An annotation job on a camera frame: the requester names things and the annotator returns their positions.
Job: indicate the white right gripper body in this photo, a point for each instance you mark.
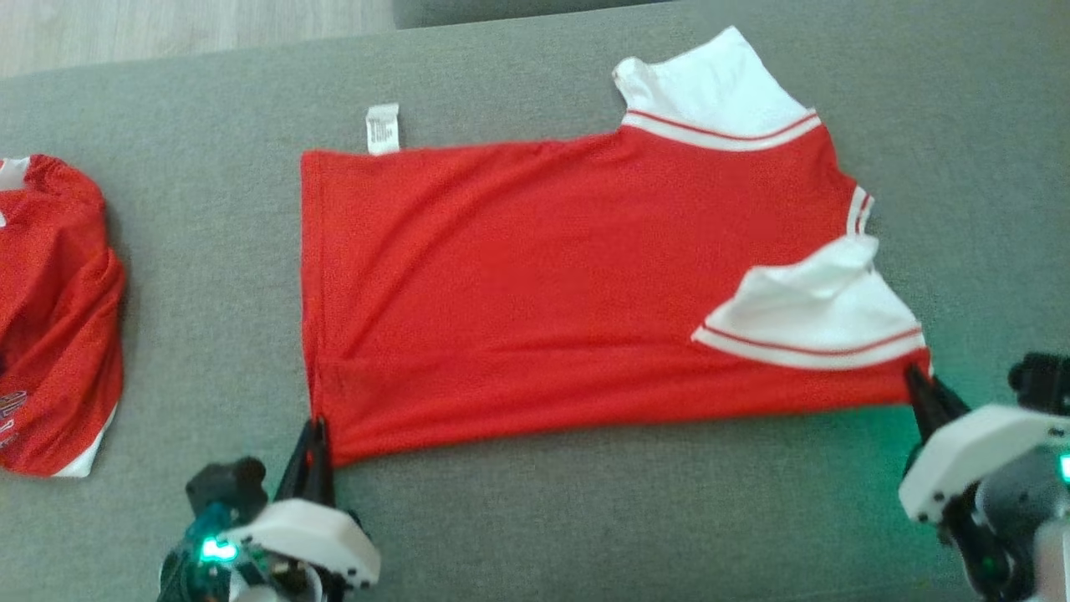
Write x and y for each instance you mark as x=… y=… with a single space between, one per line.
x=970 y=456

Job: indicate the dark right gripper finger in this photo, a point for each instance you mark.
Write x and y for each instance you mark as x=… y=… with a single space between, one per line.
x=924 y=405
x=951 y=405

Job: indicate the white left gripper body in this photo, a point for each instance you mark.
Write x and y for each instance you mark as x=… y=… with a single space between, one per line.
x=309 y=535

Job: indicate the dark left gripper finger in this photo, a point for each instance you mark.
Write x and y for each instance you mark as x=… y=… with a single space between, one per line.
x=299 y=472
x=327 y=477

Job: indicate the red shirt with white sleeves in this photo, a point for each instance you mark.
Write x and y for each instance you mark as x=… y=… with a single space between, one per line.
x=543 y=293

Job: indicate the red printed shorts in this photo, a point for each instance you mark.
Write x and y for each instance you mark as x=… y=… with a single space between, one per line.
x=58 y=318

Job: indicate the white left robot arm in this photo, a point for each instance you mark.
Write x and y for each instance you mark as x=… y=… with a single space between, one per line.
x=201 y=577

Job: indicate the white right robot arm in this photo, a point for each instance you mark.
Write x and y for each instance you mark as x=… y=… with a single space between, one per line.
x=1032 y=527

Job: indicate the grey sofa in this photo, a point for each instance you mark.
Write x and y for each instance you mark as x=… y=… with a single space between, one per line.
x=585 y=518

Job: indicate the small grey sofa cushion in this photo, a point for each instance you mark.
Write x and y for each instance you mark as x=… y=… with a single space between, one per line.
x=501 y=10

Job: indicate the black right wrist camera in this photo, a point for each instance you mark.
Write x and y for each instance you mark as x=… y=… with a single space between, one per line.
x=1043 y=383

